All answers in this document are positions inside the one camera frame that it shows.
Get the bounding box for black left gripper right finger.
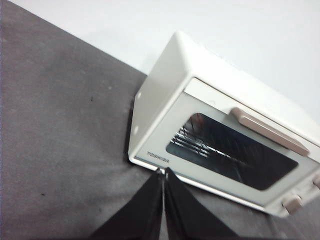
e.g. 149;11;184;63
163;167;239;240

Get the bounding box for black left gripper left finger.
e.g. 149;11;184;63
90;169;164;240

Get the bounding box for oven door with beige handle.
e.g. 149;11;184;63
133;76;316;208

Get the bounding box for white Toshiba toaster oven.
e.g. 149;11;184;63
126;31;320;218

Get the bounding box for metal wire oven rack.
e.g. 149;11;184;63
169;126;251;165

